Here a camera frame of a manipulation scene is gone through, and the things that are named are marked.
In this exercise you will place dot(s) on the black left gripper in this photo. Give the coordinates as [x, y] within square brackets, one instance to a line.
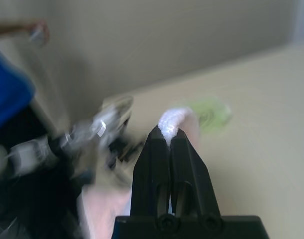
[117, 139]

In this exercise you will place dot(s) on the pink towel with white trim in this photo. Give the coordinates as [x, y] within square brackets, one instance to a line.
[170, 122]

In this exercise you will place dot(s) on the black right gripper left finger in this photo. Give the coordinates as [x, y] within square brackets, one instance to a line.
[152, 174]

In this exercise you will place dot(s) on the green towel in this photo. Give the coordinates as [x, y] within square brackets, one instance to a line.
[211, 114]

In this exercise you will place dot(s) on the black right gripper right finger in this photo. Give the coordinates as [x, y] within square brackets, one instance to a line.
[192, 179]

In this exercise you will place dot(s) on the blue object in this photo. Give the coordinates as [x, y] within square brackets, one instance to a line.
[7, 94]

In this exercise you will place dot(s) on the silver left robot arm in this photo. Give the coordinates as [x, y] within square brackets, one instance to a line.
[37, 152]

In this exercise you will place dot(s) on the person hand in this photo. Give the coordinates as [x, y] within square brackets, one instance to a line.
[43, 31]

